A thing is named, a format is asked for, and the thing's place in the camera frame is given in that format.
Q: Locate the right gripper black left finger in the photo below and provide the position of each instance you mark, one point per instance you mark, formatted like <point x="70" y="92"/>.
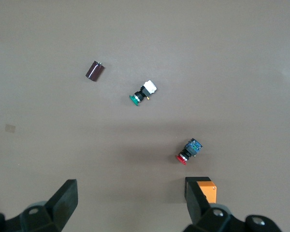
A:
<point x="62" y="205"/>

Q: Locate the green push button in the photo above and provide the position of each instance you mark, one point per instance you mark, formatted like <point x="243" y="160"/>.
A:
<point x="142" y="93"/>

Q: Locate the brown tape patch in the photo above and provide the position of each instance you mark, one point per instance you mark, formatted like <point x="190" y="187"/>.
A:
<point x="10" y="128"/>

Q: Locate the dark maroon capacitor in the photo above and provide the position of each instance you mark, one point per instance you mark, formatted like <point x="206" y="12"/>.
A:
<point x="94" y="71"/>

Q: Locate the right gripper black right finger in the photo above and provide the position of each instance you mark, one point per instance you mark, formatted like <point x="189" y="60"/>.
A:
<point x="198" y="212"/>

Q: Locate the orange box with black base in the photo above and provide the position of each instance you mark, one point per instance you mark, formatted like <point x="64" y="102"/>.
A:
<point x="207" y="191"/>

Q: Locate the red push button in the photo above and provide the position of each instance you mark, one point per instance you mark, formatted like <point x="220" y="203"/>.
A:
<point x="191" y="149"/>

